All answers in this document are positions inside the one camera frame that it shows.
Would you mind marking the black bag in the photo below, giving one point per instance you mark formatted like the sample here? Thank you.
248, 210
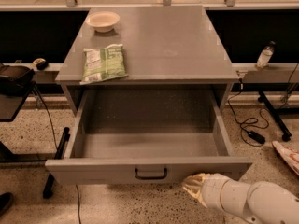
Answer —
15, 80

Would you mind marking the green white snack bag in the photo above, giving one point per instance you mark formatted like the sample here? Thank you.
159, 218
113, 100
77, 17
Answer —
103, 64

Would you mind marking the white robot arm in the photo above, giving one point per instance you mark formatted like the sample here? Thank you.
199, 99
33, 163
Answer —
258, 203

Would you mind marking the white bowl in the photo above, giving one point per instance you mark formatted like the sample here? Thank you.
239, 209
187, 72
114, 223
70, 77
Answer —
103, 21

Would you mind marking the dark side table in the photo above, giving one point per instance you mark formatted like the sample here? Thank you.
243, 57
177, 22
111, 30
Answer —
9, 109

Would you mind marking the grey cabinet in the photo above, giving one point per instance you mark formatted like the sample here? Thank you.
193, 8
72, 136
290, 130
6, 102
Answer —
174, 44

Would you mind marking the yellow tape measure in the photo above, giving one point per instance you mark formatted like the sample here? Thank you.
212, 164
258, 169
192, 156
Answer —
40, 63

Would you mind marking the clear plastic bottle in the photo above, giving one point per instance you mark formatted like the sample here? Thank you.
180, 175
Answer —
265, 55

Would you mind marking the black stand leg left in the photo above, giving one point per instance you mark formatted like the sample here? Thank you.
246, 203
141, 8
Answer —
47, 192

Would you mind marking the black drawer handle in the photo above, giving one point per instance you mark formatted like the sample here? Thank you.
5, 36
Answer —
154, 175

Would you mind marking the grey top drawer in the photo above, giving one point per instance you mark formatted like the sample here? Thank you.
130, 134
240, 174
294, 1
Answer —
118, 130

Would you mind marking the black shoe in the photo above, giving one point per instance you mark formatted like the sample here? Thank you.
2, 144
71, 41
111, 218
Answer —
6, 200

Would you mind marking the yellow foam-covered gripper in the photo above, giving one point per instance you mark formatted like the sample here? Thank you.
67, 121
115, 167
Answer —
212, 189

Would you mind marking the black power adapter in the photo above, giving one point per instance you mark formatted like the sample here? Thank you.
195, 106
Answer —
257, 137

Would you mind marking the white red sneaker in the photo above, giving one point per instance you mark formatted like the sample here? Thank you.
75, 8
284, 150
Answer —
290, 156

